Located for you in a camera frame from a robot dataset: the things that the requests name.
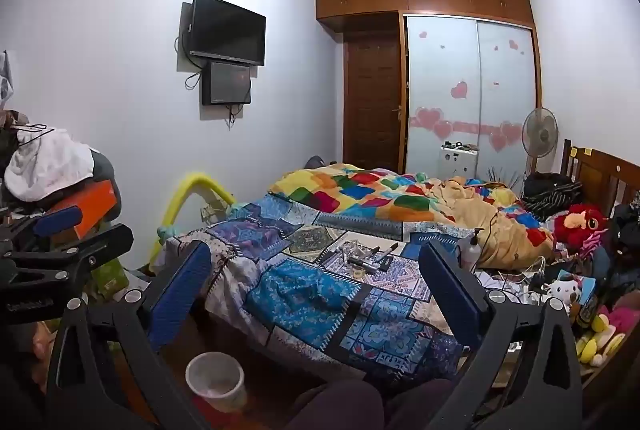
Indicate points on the brown wooden door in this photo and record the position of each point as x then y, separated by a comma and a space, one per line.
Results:
372, 105

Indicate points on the colourful patch blanket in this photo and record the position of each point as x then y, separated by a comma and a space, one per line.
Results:
380, 195

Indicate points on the clear pump bottle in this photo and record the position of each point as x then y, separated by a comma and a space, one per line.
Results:
471, 255

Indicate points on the black wall television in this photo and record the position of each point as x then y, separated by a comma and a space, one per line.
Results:
225, 30

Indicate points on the green leaf print box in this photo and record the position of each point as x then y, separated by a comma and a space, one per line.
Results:
107, 277

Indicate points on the pink plush toy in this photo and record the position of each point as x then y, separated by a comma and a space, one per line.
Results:
594, 242

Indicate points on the yellow plush toy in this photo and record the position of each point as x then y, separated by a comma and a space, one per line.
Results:
595, 342

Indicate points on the wooden bed headboard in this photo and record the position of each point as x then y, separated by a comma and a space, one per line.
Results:
607, 175

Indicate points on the blue patchwork bed sheet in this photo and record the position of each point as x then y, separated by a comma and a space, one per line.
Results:
300, 300

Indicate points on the orange box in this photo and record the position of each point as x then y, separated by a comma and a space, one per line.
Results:
92, 205

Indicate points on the small black wall monitor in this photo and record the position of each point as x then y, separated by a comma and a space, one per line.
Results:
227, 82

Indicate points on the white cloth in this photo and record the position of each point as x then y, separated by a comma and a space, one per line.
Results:
47, 165

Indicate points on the standing electric fan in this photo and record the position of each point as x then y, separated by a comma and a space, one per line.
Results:
540, 130

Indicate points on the yellow foam tube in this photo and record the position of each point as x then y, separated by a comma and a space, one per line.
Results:
192, 185

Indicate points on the wardrobe with heart stickers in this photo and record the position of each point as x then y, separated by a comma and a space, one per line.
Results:
465, 70

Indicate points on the white plastic bin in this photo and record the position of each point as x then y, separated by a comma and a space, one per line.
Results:
217, 382

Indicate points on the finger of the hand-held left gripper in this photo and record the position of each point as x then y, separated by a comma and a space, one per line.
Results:
57, 220
100, 242

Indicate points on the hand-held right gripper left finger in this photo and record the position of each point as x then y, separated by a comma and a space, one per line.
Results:
180, 290

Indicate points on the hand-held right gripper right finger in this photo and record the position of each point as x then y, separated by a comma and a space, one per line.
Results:
450, 290

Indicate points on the small white cabinet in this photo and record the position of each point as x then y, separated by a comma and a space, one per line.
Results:
457, 162

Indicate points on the red plush toy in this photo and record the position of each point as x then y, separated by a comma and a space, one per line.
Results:
580, 225

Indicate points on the white cat plush toy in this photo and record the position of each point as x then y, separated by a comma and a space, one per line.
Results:
562, 292

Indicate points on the black striped bag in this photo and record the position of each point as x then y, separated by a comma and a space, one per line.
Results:
550, 195

